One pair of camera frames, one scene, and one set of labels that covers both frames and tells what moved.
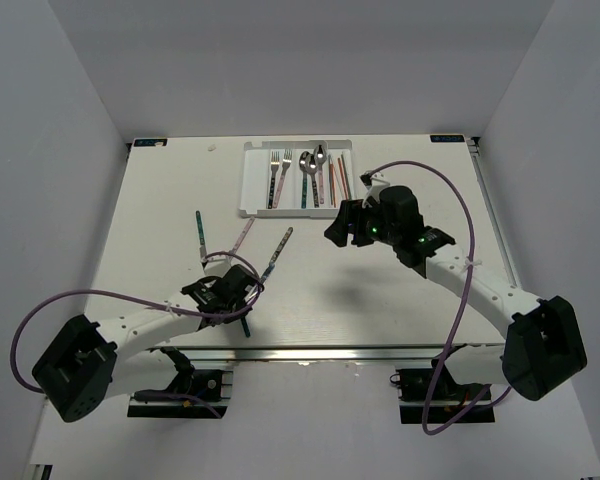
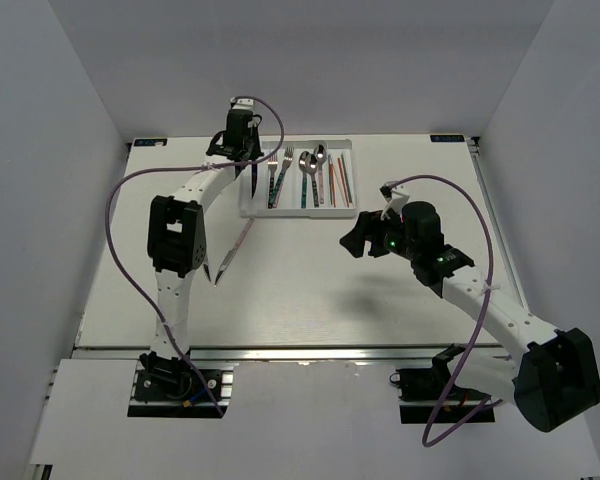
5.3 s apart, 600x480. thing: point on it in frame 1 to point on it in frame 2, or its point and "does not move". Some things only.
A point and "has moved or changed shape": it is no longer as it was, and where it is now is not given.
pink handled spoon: (319, 156) does not move
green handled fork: (245, 327) to (288, 158)
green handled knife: (201, 237) has moved or changed shape
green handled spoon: (304, 166) does not move
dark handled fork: (274, 164) does not move
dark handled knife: (277, 254) to (254, 179)
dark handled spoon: (313, 167) does not move
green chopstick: (347, 182) does not move
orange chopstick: (333, 183) does not move
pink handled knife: (241, 237) does not move
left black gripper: (237, 317) to (257, 152)
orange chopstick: (342, 179) does not move
